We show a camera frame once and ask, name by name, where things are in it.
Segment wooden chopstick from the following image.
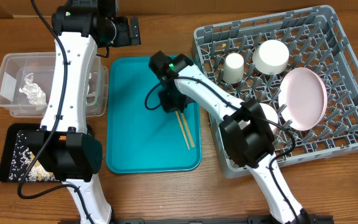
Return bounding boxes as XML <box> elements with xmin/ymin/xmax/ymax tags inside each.
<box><xmin>181</xmin><ymin>113</ymin><xmax>195</xmax><ymax>148</ymax></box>
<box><xmin>175</xmin><ymin>111</ymin><xmax>190</xmax><ymax>150</ymax></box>

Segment cream plastic cup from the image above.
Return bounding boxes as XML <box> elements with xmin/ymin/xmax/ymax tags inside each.
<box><xmin>223</xmin><ymin>53</ymin><xmax>244</xmax><ymax>84</ymax></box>

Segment small pink bowl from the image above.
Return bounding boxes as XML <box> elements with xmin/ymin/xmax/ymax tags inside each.
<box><xmin>260</xmin><ymin>103</ymin><xmax>278</xmax><ymax>124</ymax></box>

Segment foil wrapper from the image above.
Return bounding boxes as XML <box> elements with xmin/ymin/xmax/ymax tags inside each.
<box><xmin>19</xmin><ymin>73</ymin><xmax>47</xmax><ymax>105</ymax></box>

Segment cream bowl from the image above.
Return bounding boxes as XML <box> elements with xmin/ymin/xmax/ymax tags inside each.
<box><xmin>252</xmin><ymin>40</ymin><xmax>290</xmax><ymax>75</ymax></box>

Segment clear plastic waste bin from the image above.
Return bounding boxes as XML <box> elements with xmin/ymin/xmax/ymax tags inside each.
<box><xmin>0</xmin><ymin>52</ymin><xmax>109</xmax><ymax>118</ymax></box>

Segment grey dishwasher rack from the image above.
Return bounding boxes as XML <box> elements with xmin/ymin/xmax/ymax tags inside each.
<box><xmin>192</xmin><ymin>5</ymin><xmax>358</xmax><ymax>167</ymax></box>

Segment pink plate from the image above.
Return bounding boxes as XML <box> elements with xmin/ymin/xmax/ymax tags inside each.
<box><xmin>278</xmin><ymin>67</ymin><xmax>328</xmax><ymax>131</ymax></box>

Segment rice and peanut scraps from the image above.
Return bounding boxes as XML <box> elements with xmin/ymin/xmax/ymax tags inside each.
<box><xmin>7</xmin><ymin>130</ymin><xmax>58</xmax><ymax>182</ymax></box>

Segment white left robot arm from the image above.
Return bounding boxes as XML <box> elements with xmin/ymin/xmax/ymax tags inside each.
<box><xmin>27</xmin><ymin>0</ymin><xmax>140</xmax><ymax>223</ymax></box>

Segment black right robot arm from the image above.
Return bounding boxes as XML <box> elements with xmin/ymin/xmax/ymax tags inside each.
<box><xmin>149</xmin><ymin>51</ymin><xmax>310</xmax><ymax>223</ymax></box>

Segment black waste tray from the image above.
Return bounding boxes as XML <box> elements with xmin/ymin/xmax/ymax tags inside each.
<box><xmin>0</xmin><ymin>123</ymin><xmax>94</xmax><ymax>184</ymax></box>

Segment teal plastic tray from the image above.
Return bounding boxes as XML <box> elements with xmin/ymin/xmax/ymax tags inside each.
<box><xmin>106</xmin><ymin>57</ymin><xmax>202</xmax><ymax>174</ymax></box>

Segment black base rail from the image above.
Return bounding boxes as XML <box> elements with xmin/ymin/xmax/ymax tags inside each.
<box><xmin>58</xmin><ymin>215</ymin><xmax>335</xmax><ymax>224</ymax></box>

